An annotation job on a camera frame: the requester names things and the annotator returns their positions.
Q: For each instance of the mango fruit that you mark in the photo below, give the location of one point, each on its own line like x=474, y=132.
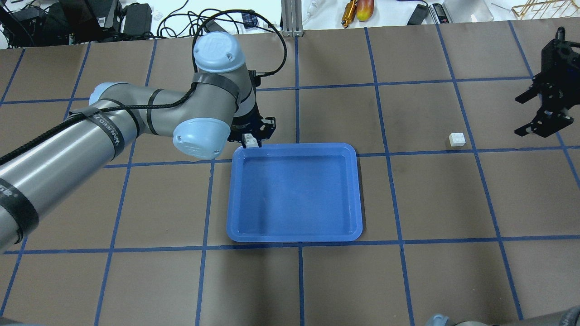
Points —
x=365, y=9

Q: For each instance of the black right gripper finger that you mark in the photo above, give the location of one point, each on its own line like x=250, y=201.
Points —
x=545, y=123
x=530, y=94

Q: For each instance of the gold bottle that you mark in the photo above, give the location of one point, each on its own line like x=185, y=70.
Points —
x=349, y=14

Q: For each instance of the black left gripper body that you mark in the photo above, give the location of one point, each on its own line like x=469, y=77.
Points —
x=245, y=126

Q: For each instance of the clear plastic lidded box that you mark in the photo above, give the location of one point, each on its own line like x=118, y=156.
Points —
x=467, y=11

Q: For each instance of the blue plastic tray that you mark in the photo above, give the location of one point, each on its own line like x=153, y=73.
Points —
x=295, y=193

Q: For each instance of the gold wire rack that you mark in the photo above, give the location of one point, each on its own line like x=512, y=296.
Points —
x=537, y=9

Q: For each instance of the black power adapter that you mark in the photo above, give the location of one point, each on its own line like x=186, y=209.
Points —
x=419, y=14

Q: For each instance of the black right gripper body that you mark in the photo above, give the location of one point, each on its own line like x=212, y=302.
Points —
x=551, y=92

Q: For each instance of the aluminium frame post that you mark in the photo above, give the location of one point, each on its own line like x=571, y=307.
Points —
x=291, y=18

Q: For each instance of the white block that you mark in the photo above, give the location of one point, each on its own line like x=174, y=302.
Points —
x=457, y=139
x=249, y=141

